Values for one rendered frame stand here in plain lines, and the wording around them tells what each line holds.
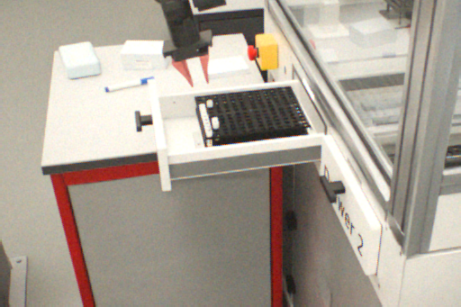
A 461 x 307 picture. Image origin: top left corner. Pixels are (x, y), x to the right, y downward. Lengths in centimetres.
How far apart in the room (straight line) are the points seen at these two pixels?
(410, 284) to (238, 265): 88
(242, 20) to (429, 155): 142
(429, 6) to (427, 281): 44
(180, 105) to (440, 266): 74
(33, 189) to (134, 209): 122
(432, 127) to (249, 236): 100
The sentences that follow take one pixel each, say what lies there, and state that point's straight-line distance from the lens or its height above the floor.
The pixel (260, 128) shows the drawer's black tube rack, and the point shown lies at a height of 90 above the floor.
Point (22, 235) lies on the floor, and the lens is 263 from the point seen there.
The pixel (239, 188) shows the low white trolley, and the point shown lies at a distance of 167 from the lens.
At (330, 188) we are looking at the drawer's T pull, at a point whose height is 91.
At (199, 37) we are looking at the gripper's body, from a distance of 134.
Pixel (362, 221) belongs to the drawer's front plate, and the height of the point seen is 91.
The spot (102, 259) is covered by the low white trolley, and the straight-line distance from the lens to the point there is 178.
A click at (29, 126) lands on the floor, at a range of 329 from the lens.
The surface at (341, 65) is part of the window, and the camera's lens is 123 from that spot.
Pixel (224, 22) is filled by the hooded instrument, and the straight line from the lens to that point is 222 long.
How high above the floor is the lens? 161
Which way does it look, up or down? 36 degrees down
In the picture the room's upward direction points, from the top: straight up
